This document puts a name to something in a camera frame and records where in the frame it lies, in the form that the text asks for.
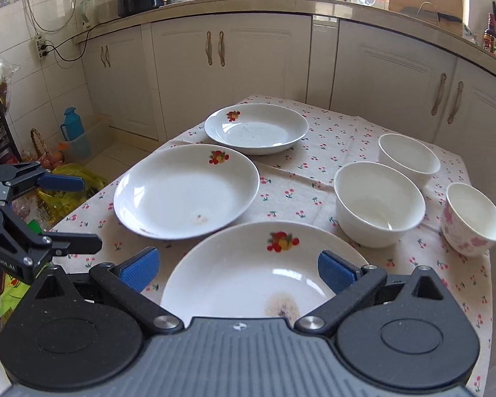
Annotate black cleaver knife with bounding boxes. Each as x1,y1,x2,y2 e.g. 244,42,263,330
399,6,462,23

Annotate dark soy sauce bottle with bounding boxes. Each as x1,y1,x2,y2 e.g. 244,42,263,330
482,13,496,54

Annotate pink flower white bowl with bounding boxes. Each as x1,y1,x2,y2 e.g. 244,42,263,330
441,183,496,257

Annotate plain white bowl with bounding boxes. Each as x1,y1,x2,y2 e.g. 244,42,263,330
333,161,426,248

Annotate cherry print tablecloth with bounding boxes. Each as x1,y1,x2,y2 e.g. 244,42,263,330
55,95,493,396

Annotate cream kitchen cabinets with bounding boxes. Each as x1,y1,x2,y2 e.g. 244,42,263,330
83,13,496,202

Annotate white fruit-print plate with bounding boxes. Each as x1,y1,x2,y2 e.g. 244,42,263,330
161,220,366,324
113,144,260,240
204,103,309,156

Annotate blue thermos jug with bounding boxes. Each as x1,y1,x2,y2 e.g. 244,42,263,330
60,108,85,142

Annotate white power strip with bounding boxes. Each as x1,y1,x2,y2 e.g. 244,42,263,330
34,33,48,60

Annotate yellow plastic bag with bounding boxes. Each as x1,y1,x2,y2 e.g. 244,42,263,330
36,163,108,224

